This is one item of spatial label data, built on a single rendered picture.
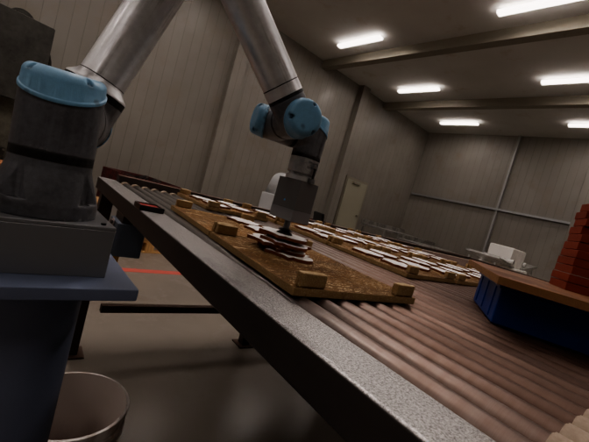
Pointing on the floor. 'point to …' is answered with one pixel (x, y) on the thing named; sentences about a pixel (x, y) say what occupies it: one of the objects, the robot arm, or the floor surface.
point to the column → (43, 342)
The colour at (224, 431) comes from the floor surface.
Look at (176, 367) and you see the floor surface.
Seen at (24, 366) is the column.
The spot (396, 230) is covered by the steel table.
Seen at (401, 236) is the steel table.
